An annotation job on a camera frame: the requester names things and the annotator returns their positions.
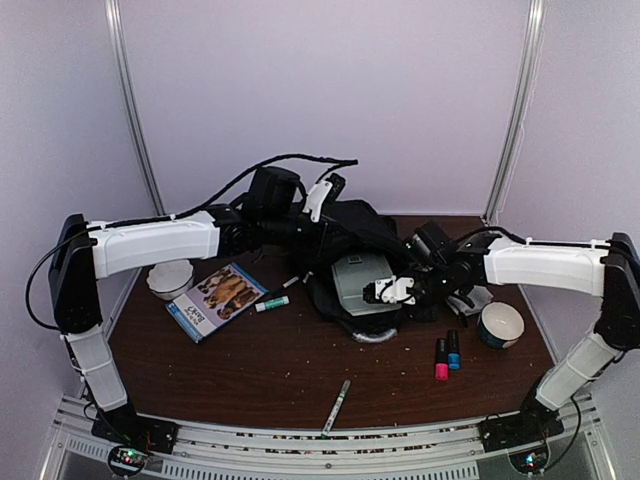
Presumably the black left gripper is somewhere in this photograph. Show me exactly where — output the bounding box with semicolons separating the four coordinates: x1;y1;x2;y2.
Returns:
262;211;354;258

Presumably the right aluminium corner post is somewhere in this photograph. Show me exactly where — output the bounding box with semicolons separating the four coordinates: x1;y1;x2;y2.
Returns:
483;0;546;225

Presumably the pink capped black highlighter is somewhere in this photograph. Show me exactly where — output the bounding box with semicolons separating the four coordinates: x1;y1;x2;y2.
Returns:
435;338;449;382

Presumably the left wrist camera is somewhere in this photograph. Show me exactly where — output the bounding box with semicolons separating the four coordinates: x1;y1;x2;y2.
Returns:
242;166;301;218

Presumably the left aluminium corner post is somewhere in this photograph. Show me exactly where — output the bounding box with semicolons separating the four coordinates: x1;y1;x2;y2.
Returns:
103;0;169;236

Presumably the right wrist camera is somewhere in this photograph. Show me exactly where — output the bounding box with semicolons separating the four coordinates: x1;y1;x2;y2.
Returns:
404;221;459;266

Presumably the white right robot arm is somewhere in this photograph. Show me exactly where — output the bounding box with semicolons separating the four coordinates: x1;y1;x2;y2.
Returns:
391;223;639;442

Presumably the black student backpack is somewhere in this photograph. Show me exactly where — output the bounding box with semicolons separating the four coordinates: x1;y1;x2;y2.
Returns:
291;200;436;343

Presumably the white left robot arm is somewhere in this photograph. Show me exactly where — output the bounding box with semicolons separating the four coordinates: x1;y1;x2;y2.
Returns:
33;204;339;444

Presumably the white plastic pouch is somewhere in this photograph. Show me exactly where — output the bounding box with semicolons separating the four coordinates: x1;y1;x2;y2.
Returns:
446;286;494;319

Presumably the small black pen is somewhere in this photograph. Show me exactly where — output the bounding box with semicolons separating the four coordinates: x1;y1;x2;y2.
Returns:
282;272;313;289

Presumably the thin green white pen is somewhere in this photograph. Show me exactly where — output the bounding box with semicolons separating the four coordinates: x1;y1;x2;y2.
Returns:
320;379;351;439

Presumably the blue white ceramic bowl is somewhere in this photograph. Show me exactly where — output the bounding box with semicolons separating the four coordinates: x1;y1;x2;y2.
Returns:
477;302;525;350

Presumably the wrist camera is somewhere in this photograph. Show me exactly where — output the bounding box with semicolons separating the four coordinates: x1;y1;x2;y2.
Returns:
242;166;301;218
404;221;459;266

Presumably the aluminium corner post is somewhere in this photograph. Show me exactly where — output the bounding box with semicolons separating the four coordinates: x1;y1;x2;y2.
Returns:
103;0;169;236
483;0;546;225

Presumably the blue dog picture book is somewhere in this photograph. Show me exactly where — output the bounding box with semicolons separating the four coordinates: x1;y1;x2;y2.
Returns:
166;262;268;343

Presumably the blue capped black highlighter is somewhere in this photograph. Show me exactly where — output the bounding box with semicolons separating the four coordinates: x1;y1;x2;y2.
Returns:
447;329;461;370

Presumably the grey plastic-wrapped book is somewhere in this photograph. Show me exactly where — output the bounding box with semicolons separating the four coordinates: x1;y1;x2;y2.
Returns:
331;252;400;317

